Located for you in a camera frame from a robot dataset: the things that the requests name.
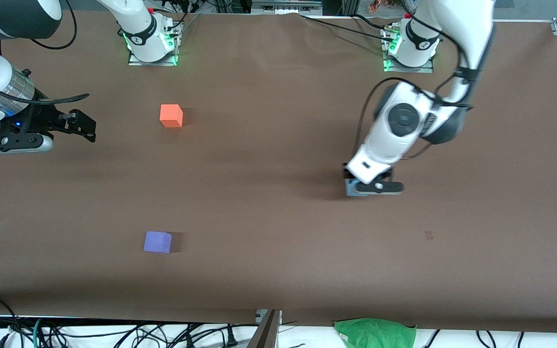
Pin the silver bar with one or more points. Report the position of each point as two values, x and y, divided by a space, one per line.
283 6

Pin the aluminium profile post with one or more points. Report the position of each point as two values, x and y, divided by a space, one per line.
266 331

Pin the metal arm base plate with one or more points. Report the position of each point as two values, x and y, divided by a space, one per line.
426 69
169 58

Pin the orange foam block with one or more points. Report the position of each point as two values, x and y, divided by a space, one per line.
170 116

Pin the purple foam block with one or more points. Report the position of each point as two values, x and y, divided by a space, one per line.
157 242

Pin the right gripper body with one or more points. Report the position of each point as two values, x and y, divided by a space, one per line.
42 119

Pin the brown table cover sheet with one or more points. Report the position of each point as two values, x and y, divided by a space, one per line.
278 145

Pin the orange background object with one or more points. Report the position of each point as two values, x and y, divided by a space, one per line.
376 5

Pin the blue foam block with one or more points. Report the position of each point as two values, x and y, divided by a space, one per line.
354 189

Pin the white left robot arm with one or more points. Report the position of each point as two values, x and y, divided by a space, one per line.
472 29

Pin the green cloth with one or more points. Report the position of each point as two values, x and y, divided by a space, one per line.
375 333

